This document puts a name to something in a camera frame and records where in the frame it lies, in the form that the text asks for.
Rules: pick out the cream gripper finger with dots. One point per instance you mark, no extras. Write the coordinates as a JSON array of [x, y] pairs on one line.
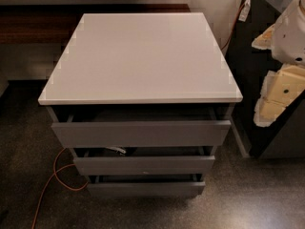
[[279, 90], [264, 40]]

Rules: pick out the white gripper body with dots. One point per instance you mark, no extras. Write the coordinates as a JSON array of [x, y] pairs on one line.
[[291, 40]]

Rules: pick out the grey drawer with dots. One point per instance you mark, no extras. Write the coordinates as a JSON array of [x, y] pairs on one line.
[[189, 185], [131, 126], [145, 161]]

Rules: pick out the blue chip bag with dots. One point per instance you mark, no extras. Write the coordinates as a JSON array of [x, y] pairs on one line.
[[119, 150]]

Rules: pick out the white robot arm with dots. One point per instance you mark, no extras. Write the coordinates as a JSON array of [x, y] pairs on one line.
[[286, 41]]

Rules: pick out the grey top drawer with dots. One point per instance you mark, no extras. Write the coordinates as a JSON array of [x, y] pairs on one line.
[[131, 126]]

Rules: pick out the grey drawer cabinet white top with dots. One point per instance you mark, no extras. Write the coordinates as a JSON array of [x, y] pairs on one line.
[[140, 59]]

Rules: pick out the grey bottom drawer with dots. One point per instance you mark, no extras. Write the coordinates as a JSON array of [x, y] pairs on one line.
[[189, 185]]

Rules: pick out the black side cabinet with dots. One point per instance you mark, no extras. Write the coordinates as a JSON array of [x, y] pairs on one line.
[[285, 138]]

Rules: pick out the dark wooden bench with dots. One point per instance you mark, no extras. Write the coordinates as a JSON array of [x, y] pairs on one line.
[[56, 23]]

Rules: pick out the white cable tag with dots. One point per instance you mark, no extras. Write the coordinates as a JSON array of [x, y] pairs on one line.
[[245, 11]]

